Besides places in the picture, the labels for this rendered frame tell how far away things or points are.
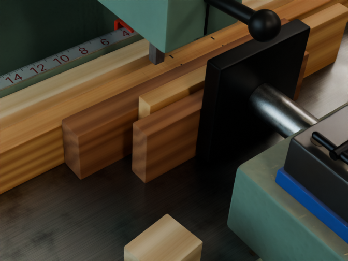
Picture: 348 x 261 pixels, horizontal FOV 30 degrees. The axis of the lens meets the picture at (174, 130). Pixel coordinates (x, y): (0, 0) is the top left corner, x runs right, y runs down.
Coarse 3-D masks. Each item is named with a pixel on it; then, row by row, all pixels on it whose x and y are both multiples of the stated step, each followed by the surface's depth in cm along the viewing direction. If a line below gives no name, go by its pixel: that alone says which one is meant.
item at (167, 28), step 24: (120, 0) 44; (144, 0) 42; (168, 0) 40; (192, 0) 41; (240, 0) 45; (144, 24) 43; (168, 24) 41; (192, 24) 43; (216, 24) 44; (168, 48) 43
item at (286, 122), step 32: (288, 32) 47; (224, 64) 43; (256, 64) 45; (288, 64) 48; (224, 96) 45; (256, 96) 47; (288, 96) 51; (224, 128) 48; (256, 128) 51; (288, 128) 45
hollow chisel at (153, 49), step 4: (152, 48) 50; (156, 48) 49; (152, 52) 50; (156, 52) 49; (160, 52) 50; (152, 56) 50; (156, 56) 50; (160, 56) 50; (164, 56) 50; (152, 60) 50; (156, 60) 50; (160, 60) 50; (156, 64) 50
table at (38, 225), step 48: (336, 96) 57; (240, 144) 52; (48, 192) 47; (96, 192) 47; (144, 192) 47; (192, 192) 48; (0, 240) 44; (48, 240) 44; (96, 240) 44; (240, 240) 45
